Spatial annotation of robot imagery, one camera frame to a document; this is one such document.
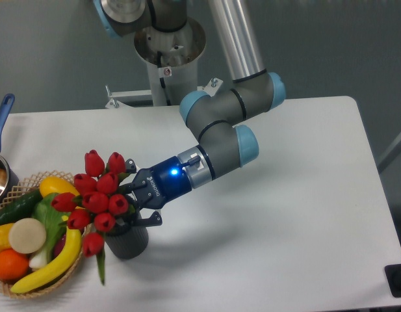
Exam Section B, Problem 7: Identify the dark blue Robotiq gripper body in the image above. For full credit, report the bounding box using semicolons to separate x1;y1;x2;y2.
120;156;192;210

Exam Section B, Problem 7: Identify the purple red radish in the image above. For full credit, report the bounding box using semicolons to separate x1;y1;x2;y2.
53;235;66;258

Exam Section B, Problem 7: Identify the woven wicker basket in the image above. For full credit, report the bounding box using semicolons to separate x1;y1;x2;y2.
0;170;83;300

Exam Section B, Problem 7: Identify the green cucumber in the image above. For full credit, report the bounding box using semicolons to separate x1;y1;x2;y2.
0;189;43;226

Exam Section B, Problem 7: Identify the yellow banana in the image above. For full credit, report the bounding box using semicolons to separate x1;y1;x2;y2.
10;228;82;294

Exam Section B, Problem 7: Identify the beige round slice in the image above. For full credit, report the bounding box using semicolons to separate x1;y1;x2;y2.
8;218;46;254

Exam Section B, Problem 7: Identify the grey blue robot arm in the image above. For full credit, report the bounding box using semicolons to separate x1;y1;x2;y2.
94;1;285;227

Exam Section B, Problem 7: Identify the orange fruit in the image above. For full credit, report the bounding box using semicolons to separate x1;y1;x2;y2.
0;249;29;281

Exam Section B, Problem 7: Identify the blue handled saucepan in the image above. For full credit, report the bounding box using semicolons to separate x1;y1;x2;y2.
0;94;19;204

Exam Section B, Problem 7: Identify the black device at table edge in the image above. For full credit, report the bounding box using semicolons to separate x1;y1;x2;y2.
384;264;401;298

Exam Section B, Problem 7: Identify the green bok choy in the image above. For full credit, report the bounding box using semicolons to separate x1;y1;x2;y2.
29;192;70;271

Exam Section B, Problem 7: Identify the yellow bell pepper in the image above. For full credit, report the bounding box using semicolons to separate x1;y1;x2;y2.
0;223;14;252

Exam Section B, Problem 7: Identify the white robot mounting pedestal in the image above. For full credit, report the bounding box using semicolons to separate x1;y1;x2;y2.
105;18;224;109

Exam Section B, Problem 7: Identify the red tulip bouquet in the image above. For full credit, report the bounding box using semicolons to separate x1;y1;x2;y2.
51;150;135;284

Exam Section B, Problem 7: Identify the white frame at right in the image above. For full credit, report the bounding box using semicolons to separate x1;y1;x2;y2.
376;132;401;174

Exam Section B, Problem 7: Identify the dark grey ribbed vase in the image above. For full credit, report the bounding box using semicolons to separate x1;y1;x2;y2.
105;218;149;259

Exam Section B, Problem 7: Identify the yellow lemon squash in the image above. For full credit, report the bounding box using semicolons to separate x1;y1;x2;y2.
39;176;79;212

